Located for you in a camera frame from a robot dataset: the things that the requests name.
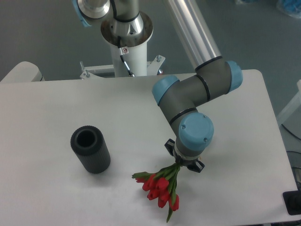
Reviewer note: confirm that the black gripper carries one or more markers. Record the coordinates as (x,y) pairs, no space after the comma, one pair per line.
(193,163)

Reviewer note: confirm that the blue plastic bag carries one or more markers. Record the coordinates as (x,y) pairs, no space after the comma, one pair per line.
(290,7)

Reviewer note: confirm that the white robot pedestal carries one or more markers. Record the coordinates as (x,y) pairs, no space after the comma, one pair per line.
(128,46)

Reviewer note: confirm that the black box at table edge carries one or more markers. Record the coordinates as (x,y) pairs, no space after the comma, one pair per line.
(292,202)

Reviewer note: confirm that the white chair on left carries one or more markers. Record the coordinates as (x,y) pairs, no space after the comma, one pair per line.
(23,72)

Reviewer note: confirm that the white furniture on right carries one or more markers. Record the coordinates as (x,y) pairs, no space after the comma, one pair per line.
(291,107)

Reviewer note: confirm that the red tulip bouquet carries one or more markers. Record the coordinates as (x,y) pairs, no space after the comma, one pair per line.
(161,186)

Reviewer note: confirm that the black ribbed vase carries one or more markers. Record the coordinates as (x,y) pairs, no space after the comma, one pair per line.
(89,145)

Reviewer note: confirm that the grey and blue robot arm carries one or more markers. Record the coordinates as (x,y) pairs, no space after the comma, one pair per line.
(178,100)

